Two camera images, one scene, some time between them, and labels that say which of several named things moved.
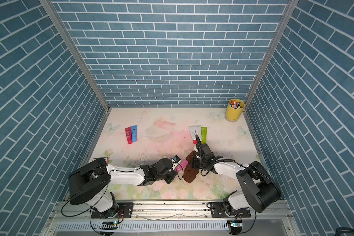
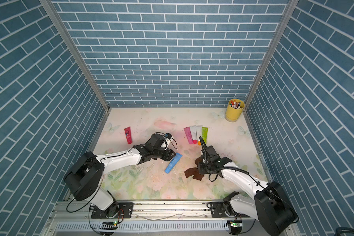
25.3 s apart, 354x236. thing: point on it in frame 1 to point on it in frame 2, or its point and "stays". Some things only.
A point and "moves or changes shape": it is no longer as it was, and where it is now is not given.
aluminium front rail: x=65 y=211 stays
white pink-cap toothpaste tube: x=192 y=130 stays
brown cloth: x=190 y=173 moves or changes shape
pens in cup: x=235 y=104 stays
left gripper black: x=172 y=176 to x=168 y=152
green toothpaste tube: x=204 y=134 stays
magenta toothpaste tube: x=183 y=164 to x=189 y=135
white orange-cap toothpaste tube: x=198 y=130 stays
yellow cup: x=234 y=109 stays
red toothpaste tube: x=128 y=132 stays
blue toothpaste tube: x=134 y=132 moves or changes shape
